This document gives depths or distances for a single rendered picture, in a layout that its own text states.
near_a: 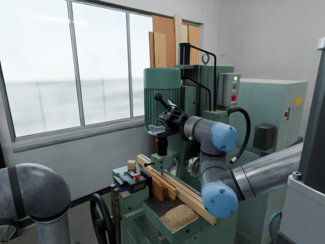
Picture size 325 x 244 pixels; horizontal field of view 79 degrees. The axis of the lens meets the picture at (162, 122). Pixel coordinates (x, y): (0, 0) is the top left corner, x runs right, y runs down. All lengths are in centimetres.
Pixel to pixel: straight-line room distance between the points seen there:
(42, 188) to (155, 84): 57
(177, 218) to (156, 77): 58
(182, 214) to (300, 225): 63
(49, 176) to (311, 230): 48
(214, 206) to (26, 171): 41
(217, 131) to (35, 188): 44
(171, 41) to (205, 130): 220
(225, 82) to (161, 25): 175
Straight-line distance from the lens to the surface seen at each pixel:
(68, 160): 231
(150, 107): 90
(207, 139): 56
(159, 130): 74
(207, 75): 99
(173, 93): 88
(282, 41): 309
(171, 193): 99
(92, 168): 244
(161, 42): 254
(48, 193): 52
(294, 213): 30
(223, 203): 47
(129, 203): 97
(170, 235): 87
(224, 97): 104
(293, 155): 49
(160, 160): 100
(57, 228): 63
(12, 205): 51
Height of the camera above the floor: 150
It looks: 15 degrees down
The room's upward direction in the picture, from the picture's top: straight up
